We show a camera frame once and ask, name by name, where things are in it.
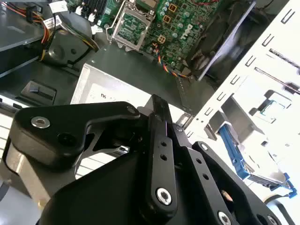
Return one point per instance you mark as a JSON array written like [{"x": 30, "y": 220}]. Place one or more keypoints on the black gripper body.
[{"x": 105, "y": 199}]

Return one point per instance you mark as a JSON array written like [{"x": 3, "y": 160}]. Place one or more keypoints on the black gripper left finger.
[{"x": 58, "y": 122}]

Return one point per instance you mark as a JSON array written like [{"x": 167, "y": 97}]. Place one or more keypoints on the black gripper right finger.
[{"x": 234, "y": 178}]

